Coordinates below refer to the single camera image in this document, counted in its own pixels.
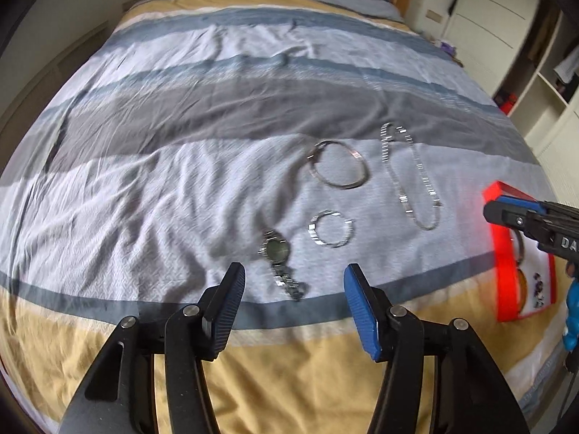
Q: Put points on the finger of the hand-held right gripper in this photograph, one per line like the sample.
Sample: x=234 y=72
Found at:
x=520 y=202
x=506 y=217

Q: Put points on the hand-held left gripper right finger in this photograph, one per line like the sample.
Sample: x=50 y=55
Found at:
x=362 y=312

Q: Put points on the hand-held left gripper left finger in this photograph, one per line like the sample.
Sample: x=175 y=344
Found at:
x=226 y=312

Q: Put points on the brown green bangle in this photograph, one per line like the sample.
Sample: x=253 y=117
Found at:
x=521 y=248

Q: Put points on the orange amber bangle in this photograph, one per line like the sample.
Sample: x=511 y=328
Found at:
x=524 y=287

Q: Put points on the red jewelry box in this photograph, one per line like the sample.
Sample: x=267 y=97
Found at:
x=504 y=280

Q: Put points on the silver wristwatch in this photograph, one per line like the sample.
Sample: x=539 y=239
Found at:
x=276 y=247

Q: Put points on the thin silver bangle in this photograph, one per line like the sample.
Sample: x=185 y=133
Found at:
x=359 y=157

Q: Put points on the red bag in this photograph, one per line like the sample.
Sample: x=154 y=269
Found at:
x=506 y=101

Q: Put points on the hanging striped shirt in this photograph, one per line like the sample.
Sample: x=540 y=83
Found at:
x=567 y=65

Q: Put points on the wooden nightstand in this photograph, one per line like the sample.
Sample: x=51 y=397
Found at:
x=455 y=58

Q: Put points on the purple tissue box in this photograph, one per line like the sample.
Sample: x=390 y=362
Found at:
x=448 y=47

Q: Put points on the striped blue yellow duvet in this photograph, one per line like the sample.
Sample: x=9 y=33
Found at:
x=181 y=122

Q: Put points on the white wardrobe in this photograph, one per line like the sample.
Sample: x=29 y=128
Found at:
x=488 y=9

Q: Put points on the wall switch plate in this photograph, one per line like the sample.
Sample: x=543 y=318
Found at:
x=434 y=16

